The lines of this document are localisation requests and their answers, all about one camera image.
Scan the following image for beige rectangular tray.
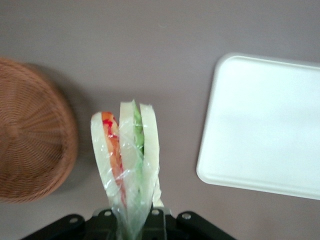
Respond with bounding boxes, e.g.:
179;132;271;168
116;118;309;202
195;51;320;201

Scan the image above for brown round wicker basket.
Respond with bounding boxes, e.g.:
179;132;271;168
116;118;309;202
0;57;79;204

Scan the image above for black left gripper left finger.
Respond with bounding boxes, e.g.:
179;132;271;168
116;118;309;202
84;208;118;240

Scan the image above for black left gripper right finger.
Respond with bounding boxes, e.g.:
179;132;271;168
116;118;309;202
143;206;177;240

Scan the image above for plastic-wrapped triangle sandwich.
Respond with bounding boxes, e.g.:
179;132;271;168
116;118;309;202
90;99;164;240

